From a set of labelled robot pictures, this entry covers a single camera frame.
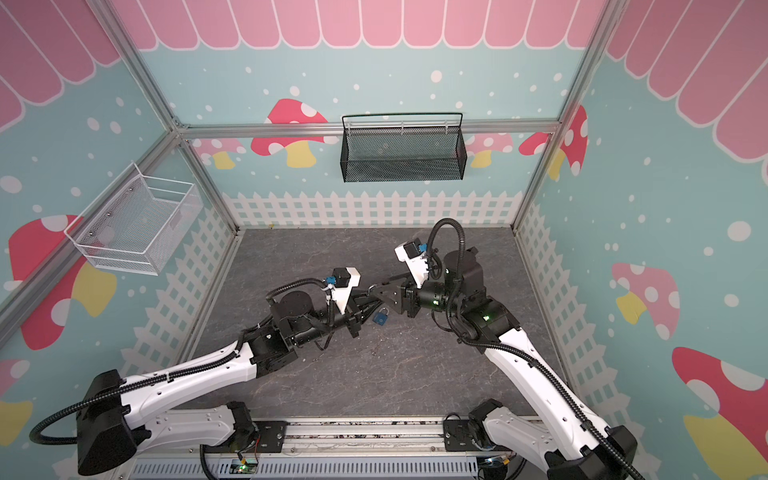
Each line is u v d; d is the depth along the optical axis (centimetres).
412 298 56
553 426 39
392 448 74
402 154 91
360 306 60
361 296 63
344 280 56
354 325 58
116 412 40
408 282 57
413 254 56
